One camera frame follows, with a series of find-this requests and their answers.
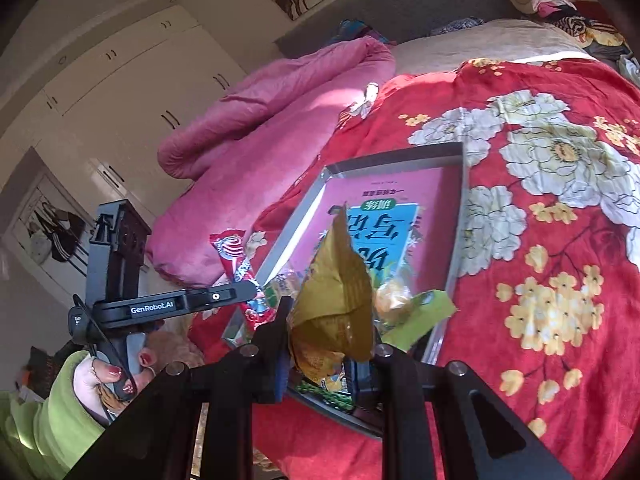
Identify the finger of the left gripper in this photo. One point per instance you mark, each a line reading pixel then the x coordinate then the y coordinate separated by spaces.
pixel 150 309

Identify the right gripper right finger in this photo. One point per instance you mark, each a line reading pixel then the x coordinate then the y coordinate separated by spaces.
pixel 401 386

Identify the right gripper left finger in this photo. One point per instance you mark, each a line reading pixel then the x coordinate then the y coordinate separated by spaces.
pixel 255 373

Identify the clear yellow pastry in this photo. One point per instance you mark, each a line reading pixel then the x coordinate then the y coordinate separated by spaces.
pixel 392 300

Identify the yellow Alpenliebe candy bag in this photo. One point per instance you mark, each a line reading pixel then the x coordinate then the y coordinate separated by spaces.
pixel 332 317

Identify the red Alpenliebe candy bag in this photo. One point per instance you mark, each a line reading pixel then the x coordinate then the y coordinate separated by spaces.
pixel 229 245

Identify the green yellow snack packet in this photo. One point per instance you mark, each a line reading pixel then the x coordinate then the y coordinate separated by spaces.
pixel 420 315

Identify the clear bag sesame bread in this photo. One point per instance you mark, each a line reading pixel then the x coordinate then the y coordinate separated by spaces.
pixel 285 284

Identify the green sleeve forearm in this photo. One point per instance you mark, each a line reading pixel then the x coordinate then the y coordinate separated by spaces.
pixel 44 440

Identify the left hand red nails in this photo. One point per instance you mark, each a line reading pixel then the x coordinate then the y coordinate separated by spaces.
pixel 105 379

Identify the dark green small packet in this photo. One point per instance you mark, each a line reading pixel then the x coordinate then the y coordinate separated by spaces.
pixel 340 400

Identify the white wardrobe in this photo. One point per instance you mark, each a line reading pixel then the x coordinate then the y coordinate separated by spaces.
pixel 90 136

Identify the grey tray box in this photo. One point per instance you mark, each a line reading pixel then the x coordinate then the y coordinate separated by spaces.
pixel 425 156

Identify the pink blanket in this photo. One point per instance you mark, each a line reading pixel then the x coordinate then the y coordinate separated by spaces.
pixel 250 146

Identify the pink children's book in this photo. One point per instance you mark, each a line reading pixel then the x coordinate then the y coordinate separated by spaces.
pixel 402 223

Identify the red floral bedspread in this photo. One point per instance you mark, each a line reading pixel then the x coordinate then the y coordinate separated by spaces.
pixel 548 292

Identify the beige bed sheet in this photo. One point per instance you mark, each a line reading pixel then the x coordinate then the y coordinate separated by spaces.
pixel 517 41

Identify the grey headboard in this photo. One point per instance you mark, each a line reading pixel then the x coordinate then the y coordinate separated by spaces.
pixel 396 20

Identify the folded clothes pile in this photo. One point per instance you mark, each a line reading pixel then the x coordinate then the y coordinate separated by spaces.
pixel 587 23

